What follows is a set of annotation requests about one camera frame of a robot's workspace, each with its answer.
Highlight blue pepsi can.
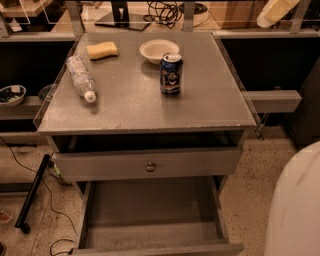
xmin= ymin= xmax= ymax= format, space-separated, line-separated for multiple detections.
xmin=160 ymin=53 xmax=183 ymax=95

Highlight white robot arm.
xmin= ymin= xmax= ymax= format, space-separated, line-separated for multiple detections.
xmin=263 ymin=142 xmax=320 ymax=256

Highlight grey drawer cabinet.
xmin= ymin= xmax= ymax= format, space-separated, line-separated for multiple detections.
xmin=36 ymin=31 xmax=257 ymax=198

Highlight round metal drawer knob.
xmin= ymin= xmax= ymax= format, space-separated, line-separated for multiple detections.
xmin=146 ymin=162 xmax=156 ymax=172

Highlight grey top drawer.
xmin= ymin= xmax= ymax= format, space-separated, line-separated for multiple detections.
xmin=53 ymin=148 xmax=243 ymax=181

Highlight grey open middle drawer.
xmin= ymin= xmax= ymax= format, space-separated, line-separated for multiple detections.
xmin=72 ymin=177 xmax=244 ymax=256

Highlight white paper bowl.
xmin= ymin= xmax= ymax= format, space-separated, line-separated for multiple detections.
xmin=140 ymin=39 xmax=179 ymax=65

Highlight clear plastic water bottle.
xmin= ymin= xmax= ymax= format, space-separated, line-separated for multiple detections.
xmin=66 ymin=55 xmax=97 ymax=103

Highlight yellow sponge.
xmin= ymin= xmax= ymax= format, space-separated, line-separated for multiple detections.
xmin=86 ymin=42 xmax=118 ymax=60

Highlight grey side shelf right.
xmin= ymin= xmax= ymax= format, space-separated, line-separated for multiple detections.
xmin=243 ymin=90 xmax=302 ymax=113

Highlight black monitor stand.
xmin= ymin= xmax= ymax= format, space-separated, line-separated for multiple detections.
xmin=95 ymin=0 xmax=150 ymax=31

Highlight cardboard box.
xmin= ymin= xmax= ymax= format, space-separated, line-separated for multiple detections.
xmin=209 ymin=0 xmax=267 ymax=29

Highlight white bowl with items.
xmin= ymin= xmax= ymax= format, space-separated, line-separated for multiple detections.
xmin=0 ymin=85 xmax=26 ymax=106

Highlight black bar on floor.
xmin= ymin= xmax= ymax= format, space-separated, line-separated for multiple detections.
xmin=15 ymin=154 xmax=50 ymax=234

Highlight black coiled cables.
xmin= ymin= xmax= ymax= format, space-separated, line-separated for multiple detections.
xmin=143 ymin=0 xmax=184 ymax=29

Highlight black floor cable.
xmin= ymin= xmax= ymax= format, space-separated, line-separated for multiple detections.
xmin=0 ymin=136 xmax=78 ymax=256

